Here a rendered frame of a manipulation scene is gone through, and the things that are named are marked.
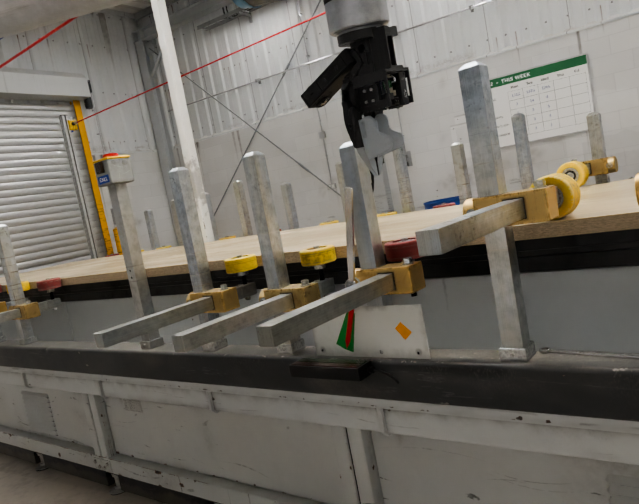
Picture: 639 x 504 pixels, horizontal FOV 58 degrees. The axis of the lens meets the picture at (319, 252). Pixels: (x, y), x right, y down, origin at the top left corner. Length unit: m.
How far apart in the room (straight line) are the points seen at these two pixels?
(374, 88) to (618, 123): 7.29
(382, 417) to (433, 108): 7.60
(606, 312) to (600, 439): 0.24
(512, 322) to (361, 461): 0.72
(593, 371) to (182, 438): 1.52
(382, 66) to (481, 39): 7.63
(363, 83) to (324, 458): 1.11
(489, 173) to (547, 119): 7.23
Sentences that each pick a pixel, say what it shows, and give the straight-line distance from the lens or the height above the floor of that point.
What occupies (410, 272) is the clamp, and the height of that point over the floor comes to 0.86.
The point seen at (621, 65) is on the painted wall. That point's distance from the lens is 8.11.
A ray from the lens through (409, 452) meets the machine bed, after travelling 1.51.
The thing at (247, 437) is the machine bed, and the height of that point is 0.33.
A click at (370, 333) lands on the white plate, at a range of 1.11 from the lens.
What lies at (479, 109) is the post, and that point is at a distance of 0.95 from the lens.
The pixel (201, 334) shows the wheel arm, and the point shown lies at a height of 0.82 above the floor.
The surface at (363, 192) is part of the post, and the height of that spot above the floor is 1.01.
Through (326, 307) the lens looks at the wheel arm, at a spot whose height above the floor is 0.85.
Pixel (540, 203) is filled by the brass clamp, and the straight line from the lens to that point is 0.92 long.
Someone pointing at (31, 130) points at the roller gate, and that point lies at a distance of 10.09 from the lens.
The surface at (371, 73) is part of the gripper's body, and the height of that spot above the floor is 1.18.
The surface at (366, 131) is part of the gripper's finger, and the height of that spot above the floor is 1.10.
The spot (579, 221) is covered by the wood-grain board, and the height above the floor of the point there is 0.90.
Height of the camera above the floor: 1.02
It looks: 6 degrees down
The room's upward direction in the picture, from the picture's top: 11 degrees counter-clockwise
